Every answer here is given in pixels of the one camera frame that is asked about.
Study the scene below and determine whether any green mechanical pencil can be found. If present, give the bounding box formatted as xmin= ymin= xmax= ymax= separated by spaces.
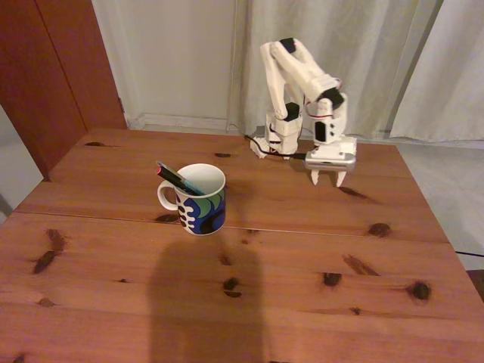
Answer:
xmin=175 ymin=174 xmax=207 ymax=197

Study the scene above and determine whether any black pen with red end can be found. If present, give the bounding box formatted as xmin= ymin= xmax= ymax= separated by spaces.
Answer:
xmin=155 ymin=160 xmax=190 ymax=190

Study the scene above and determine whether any white studded block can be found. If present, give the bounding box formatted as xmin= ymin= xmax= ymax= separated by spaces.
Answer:
xmin=250 ymin=137 xmax=271 ymax=159

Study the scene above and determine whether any wide beige curtain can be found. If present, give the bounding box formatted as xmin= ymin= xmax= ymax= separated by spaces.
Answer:
xmin=228 ymin=0 xmax=443 ymax=141

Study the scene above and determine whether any white mug with blue pattern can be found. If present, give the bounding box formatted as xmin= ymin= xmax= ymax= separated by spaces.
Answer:
xmin=157 ymin=163 xmax=227 ymax=236

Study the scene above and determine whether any narrow beige curtain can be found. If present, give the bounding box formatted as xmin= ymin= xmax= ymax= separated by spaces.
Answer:
xmin=389 ymin=0 xmax=484 ymax=143

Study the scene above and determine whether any dark brown furniture corner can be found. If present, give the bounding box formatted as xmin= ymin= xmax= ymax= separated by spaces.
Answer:
xmin=466 ymin=268 xmax=484 ymax=294

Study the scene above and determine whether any brown wooden door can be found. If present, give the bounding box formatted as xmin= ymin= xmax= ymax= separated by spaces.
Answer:
xmin=0 ymin=0 xmax=128 ymax=183

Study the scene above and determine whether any white furniture side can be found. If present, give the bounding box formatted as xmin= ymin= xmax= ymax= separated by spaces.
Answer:
xmin=0 ymin=104 xmax=45 ymax=224

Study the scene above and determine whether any silver camera box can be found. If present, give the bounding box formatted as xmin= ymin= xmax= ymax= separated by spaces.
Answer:
xmin=304 ymin=150 xmax=358 ymax=172

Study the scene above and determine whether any black camera cable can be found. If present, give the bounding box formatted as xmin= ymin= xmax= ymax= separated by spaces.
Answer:
xmin=244 ymin=134 xmax=308 ymax=160

